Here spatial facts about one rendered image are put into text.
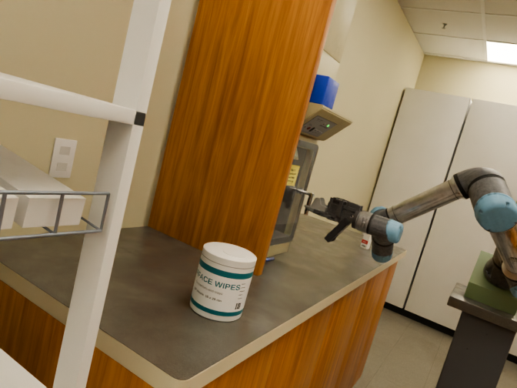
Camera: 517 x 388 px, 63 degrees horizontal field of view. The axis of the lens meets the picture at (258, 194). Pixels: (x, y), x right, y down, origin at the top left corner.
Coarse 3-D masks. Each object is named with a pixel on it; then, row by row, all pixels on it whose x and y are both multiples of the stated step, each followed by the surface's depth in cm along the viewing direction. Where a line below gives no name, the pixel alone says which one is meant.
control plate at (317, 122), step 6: (312, 120) 138; (318, 120) 140; (324, 120) 143; (306, 126) 141; (312, 126) 144; (318, 126) 146; (324, 126) 149; (330, 126) 152; (306, 132) 147; (312, 132) 150; (318, 132) 152
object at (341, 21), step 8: (344, 0) 149; (352, 0) 155; (336, 8) 146; (344, 8) 151; (352, 8) 157; (336, 16) 148; (344, 16) 153; (352, 16) 160; (336, 24) 150; (344, 24) 155; (328, 32) 146; (336, 32) 152; (344, 32) 157; (328, 40) 148; (336, 40) 154; (344, 40) 159; (328, 48) 150; (336, 48) 156; (336, 56) 158
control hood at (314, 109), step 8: (312, 104) 133; (320, 104) 132; (312, 112) 133; (320, 112) 135; (328, 112) 138; (336, 112) 144; (304, 120) 135; (336, 120) 149; (344, 120) 152; (336, 128) 157; (344, 128) 161; (312, 136) 154; (320, 136) 158; (328, 136) 162
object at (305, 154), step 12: (300, 144) 151; (312, 144) 160; (300, 156) 154; (312, 156) 163; (300, 168) 157; (312, 168) 166; (300, 180) 160; (288, 192) 154; (288, 204) 157; (300, 204) 166; (288, 216) 160; (276, 228) 154; (288, 228) 163; (276, 240) 157; (288, 240) 167
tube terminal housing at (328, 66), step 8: (328, 56) 152; (320, 64) 148; (328, 64) 153; (336, 64) 160; (320, 72) 150; (328, 72) 156; (336, 72) 162; (304, 136) 154; (272, 248) 159; (280, 248) 166; (288, 248) 172
